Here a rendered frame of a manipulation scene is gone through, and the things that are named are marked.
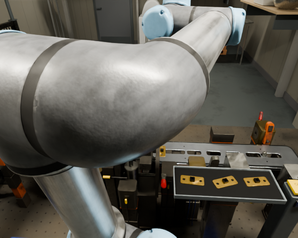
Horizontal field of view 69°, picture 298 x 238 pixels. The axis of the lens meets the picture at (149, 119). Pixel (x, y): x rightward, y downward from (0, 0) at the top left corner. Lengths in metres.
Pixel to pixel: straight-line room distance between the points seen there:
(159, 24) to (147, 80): 0.36
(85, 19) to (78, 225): 7.22
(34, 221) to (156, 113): 1.29
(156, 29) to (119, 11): 6.59
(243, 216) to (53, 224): 1.01
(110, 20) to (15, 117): 7.04
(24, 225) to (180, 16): 1.26
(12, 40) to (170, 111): 0.15
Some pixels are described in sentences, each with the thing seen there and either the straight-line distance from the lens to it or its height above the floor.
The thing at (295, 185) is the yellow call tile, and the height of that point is 1.16.
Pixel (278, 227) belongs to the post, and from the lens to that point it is 1.07.
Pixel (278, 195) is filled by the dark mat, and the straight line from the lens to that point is 0.89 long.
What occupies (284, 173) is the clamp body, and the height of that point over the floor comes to 1.03.
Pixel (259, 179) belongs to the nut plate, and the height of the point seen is 1.16.
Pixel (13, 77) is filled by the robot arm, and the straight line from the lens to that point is 0.19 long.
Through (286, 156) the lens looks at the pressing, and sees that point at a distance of 1.34.
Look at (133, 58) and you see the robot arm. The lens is 0.17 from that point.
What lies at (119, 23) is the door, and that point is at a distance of 7.16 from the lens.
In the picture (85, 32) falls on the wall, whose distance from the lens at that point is 7.57.
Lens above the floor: 1.79
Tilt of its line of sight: 33 degrees down
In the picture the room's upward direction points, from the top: 1 degrees counter-clockwise
